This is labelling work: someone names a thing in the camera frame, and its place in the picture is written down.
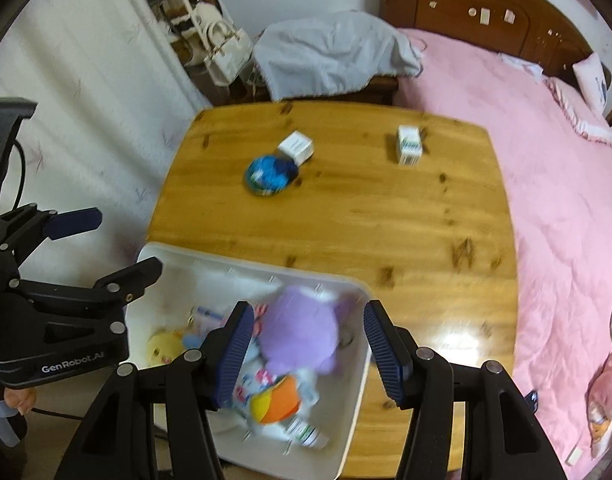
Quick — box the white bottle green label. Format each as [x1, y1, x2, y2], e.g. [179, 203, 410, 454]
[283, 415, 331, 449]

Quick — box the brown wooden nightstand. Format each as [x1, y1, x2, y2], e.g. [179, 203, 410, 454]
[336, 76, 399, 107]

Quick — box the white cloth on bed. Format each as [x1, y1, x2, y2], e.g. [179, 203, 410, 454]
[500, 52, 545, 82]

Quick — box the blue round tin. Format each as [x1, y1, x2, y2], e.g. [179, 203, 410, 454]
[243, 156, 299, 196]

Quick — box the white handbag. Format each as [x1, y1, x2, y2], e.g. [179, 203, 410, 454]
[202, 19, 255, 87]

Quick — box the printed tissue packet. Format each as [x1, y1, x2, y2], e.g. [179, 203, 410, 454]
[192, 306, 227, 332]

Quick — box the purple plush toy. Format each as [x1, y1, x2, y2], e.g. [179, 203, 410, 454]
[258, 285, 359, 376]

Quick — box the blue pony plush rainbow mane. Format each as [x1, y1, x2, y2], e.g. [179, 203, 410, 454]
[206, 332, 321, 428]

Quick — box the pink blanket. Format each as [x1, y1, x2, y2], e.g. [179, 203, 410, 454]
[393, 27, 612, 461]

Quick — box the small white square box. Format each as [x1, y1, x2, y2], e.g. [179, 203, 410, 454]
[277, 131, 315, 165]

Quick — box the white patterned curtain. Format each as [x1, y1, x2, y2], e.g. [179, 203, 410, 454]
[0, 0, 214, 311]

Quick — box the white pillow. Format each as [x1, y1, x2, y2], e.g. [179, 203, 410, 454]
[572, 52, 610, 117]

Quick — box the person's left hand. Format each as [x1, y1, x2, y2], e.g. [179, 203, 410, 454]
[5, 386, 39, 417]

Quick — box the brown wooden headboard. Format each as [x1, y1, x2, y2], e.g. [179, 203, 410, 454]
[378, 0, 612, 86]

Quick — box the white medicine box green print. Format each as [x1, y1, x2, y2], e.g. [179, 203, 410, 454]
[397, 125, 423, 165]

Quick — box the pink plush garment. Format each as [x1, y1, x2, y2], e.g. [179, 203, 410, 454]
[587, 349, 612, 459]

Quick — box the white plastic tray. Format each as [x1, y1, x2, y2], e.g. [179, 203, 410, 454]
[123, 242, 375, 480]

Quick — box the pink ruffled pillow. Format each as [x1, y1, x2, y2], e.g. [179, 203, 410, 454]
[543, 76, 612, 145]

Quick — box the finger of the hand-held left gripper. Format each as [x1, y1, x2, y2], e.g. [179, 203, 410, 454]
[16, 256, 164, 308]
[0, 205, 103, 263]

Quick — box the grey cloth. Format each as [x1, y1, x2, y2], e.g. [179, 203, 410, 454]
[253, 10, 425, 102]

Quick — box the yellow plush toy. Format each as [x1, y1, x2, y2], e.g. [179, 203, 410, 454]
[146, 327, 187, 367]

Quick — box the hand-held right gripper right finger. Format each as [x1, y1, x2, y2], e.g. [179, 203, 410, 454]
[363, 299, 569, 480]

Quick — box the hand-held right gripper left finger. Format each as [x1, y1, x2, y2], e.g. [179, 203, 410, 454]
[53, 301, 257, 480]

